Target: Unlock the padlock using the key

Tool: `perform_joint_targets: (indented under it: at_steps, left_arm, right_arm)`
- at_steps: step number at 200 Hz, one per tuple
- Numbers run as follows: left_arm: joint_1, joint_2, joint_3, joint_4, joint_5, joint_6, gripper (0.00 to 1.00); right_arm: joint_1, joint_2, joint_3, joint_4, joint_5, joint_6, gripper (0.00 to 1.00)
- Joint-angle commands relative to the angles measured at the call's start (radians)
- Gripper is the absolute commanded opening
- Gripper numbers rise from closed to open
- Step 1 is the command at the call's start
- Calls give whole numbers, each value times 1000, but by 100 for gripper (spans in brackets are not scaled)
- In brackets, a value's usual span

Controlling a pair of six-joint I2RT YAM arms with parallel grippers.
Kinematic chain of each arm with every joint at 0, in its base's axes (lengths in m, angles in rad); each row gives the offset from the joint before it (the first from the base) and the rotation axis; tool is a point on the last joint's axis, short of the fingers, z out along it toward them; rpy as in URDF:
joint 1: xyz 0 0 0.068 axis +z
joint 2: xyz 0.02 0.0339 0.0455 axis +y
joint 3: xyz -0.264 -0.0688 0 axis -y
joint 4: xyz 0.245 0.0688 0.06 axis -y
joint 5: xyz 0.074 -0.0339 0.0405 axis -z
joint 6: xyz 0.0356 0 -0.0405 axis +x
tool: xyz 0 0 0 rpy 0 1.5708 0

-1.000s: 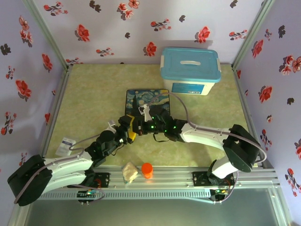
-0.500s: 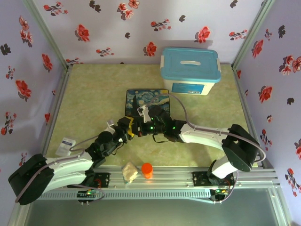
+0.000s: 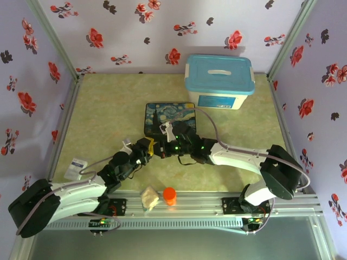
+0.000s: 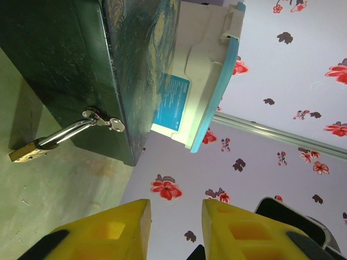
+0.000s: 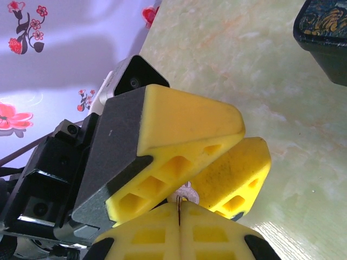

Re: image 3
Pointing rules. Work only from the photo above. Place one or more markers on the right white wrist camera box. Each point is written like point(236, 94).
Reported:
point(168, 130)

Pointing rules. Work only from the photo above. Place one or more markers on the blue lid plastic storage box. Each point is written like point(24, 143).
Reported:
point(217, 81)

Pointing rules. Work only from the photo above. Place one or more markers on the aluminium table side rail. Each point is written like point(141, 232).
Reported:
point(280, 108)
point(71, 103)

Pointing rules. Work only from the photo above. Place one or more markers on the grey metal frame post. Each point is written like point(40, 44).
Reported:
point(54, 40)
point(292, 38)

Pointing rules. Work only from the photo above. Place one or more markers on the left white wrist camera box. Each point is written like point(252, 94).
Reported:
point(126, 147)

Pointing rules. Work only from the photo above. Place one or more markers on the starry night tin box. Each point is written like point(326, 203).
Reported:
point(162, 111)

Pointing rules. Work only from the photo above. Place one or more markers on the orange plastic cup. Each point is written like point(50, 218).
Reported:
point(169, 195)

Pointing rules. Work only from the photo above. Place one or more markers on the aluminium table edge rails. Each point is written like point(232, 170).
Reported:
point(195, 210)

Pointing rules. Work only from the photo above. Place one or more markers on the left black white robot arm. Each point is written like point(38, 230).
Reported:
point(73, 192)

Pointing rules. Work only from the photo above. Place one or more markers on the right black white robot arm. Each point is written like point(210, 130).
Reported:
point(244, 159)

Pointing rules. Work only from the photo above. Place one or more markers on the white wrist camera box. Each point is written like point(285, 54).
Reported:
point(126, 147)
point(168, 130)

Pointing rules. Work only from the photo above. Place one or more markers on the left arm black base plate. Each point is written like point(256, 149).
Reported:
point(120, 207)

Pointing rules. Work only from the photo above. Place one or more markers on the white blue sachet packet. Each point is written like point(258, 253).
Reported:
point(76, 168)

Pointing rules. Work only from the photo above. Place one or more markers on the beige sponge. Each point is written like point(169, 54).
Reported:
point(149, 197)

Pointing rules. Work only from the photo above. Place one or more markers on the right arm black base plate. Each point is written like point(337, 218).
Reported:
point(230, 205)

